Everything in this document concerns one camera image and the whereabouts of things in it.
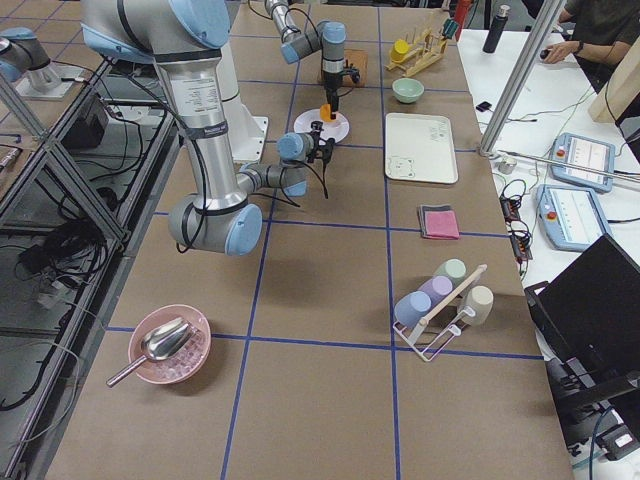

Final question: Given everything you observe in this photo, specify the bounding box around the pink sponge cloth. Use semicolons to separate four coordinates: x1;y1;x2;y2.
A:
422;210;460;240

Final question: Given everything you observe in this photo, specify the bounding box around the white cup rack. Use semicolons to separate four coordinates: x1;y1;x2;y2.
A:
392;264;487;362

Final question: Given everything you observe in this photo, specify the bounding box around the orange fruit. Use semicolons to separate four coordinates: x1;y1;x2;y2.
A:
319;103;338;122

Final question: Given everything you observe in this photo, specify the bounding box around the beige cup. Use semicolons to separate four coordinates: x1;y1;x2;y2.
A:
458;285;494;326

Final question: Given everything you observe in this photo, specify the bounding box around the small black device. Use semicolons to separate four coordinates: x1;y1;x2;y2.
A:
475;101;492;112

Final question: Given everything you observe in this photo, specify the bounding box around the black bottle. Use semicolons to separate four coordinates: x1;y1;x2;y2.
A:
482;4;510;54

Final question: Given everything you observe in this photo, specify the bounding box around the cream bear tray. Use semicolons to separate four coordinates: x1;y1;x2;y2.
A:
384;113;458;184

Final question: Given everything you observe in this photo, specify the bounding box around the blue cup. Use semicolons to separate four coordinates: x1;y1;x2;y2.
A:
394;290;432;328

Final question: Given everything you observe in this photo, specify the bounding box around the teach pendant near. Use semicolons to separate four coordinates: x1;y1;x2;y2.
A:
536;184;612;252

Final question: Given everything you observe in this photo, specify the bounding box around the yellow mug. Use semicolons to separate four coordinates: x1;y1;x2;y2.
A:
389;39;410;63

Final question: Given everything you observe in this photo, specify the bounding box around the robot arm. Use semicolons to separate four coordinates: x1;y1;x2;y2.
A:
264;1;350;122
82;1;335;256

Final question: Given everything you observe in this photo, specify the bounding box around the wooden cutting board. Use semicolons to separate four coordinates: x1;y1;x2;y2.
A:
317;48;368;88

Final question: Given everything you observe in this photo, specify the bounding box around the wooden mug rack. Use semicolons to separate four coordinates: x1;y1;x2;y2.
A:
385;26;453;78

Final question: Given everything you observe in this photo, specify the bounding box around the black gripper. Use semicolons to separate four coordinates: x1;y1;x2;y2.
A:
321;71;343;122
306;120;335;163

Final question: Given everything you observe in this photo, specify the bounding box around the teach pendant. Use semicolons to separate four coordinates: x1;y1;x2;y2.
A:
536;184;612;252
549;133;615;193

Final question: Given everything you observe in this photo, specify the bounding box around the aluminium frame post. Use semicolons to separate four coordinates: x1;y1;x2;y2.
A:
478;0;565;158

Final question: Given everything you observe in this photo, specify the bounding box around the pink bowl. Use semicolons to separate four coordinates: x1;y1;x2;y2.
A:
128;304;211;385

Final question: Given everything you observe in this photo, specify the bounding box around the person in black shirt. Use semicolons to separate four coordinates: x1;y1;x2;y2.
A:
542;0;639;92

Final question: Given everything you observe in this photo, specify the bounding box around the teach pendant far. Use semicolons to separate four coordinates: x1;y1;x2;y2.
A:
549;133;615;193

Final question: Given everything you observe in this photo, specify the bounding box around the green bowl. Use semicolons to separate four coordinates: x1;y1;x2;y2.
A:
391;78;425;104

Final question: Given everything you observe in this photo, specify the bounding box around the black laptop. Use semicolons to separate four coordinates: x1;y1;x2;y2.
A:
525;234;639;378

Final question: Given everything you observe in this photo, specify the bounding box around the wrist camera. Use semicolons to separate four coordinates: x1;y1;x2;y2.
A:
341;59;361;87

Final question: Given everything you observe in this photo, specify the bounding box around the white plate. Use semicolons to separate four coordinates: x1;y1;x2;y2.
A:
293;108;350;149

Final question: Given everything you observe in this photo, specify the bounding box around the purple cup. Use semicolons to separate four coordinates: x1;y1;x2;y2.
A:
418;275;453;305

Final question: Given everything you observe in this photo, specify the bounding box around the green cup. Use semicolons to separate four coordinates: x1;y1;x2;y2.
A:
433;258;467;287

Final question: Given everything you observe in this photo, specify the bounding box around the metal scoop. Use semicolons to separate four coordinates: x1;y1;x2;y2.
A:
106;317;194;388

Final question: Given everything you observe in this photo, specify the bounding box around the dark green mug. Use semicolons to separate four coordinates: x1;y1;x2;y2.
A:
441;18;459;39

